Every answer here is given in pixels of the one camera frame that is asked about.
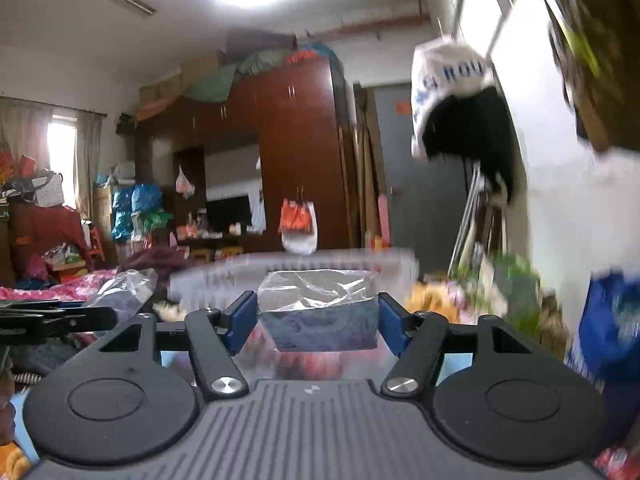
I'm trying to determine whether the green plastic bag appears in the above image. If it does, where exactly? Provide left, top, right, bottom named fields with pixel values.
left=492, top=255, right=542, bottom=323

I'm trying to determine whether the stack of blue plastic bags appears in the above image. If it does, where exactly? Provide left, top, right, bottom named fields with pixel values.
left=112, top=185, right=172, bottom=246

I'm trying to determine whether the green cloth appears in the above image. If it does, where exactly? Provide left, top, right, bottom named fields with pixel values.
left=185, top=65, right=236, bottom=103

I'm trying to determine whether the orange and white plastic bag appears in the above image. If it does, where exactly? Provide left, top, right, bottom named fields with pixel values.
left=279, top=199, right=318, bottom=253

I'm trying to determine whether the floral blanket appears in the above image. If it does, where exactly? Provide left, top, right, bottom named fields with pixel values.
left=405, top=270, right=496, bottom=322

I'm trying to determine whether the beige curtain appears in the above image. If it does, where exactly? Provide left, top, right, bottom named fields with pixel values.
left=0, top=97, right=103, bottom=221

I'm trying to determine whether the pink plastic bag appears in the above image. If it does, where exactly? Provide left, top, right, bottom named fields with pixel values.
left=175, top=165, right=196, bottom=198

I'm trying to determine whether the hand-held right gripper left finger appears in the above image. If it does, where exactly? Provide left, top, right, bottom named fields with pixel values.
left=80, top=291, right=258, bottom=401

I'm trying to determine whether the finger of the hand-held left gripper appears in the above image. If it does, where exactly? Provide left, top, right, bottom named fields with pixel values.
left=0, top=299, right=63, bottom=312
left=0, top=307, right=117, bottom=345

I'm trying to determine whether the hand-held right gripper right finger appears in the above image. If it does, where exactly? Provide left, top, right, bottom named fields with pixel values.
left=378, top=292, right=556, bottom=401

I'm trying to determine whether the pile of dark clothes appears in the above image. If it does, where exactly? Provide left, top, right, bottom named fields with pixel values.
left=120, top=245, right=193, bottom=283

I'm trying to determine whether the white and black jacket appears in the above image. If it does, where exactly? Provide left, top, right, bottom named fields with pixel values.
left=411, top=37, right=521, bottom=201

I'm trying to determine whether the black television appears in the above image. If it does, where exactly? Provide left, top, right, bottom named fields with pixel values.
left=206, top=195, right=252, bottom=236

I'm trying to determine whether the brown wooden wardrobe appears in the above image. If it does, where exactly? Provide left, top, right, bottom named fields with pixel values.
left=135, top=57, right=356, bottom=256

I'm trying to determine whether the red ceiling pipe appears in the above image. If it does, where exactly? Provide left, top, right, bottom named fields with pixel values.
left=295, top=10, right=431, bottom=41

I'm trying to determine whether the dark blue box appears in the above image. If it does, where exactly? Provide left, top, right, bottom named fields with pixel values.
left=257, top=270, right=379, bottom=352

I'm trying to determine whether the blue shopping bag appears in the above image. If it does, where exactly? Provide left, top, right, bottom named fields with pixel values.
left=565, top=270, right=640, bottom=411

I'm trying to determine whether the clear plastic bag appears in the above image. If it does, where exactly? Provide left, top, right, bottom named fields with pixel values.
left=85, top=268, right=160, bottom=311

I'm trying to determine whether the grey door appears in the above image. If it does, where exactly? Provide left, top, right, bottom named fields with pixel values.
left=360, top=85, right=481, bottom=261

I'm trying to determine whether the metal folding rack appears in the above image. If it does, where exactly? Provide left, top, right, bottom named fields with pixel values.
left=450, top=165, right=496, bottom=271

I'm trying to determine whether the white plastic lattice basket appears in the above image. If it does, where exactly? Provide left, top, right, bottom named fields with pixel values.
left=170, top=249, right=418, bottom=311

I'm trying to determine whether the brown hanging bag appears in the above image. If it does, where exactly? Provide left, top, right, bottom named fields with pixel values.
left=545, top=0, right=640, bottom=156

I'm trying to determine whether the yellow-green strap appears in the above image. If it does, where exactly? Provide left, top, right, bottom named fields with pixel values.
left=540, top=0, right=601, bottom=76

